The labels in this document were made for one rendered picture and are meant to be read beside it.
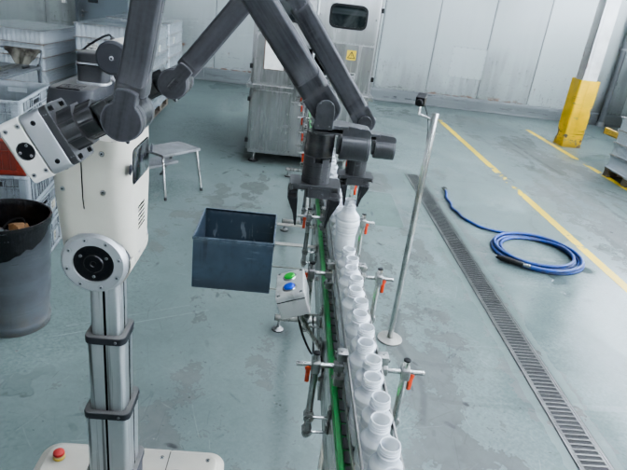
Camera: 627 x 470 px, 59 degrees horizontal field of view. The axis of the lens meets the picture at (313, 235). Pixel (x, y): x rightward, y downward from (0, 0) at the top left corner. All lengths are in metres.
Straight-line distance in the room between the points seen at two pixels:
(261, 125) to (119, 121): 5.26
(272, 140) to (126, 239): 5.05
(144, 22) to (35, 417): 2.09
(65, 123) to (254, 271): 1.21
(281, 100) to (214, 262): 4.24
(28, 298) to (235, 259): 1.40
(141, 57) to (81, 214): 0.44
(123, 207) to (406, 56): 10.81
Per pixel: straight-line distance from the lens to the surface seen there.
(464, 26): 12.14
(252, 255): 2.14
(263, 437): 2.64
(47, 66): 8.60
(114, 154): 1.29
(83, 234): 1.40
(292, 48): 1.05
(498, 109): 12.58
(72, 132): 1.14
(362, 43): 6.21
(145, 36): 1.08
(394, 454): 0.99
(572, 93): 10.31
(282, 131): 6.33
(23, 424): 2.81
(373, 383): 1.11
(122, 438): 1.79
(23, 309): 3.25
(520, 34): 12.51
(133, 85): 1.09
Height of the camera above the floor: 1.83
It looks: 23 degrees down
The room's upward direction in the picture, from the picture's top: 7 degrees clockwise
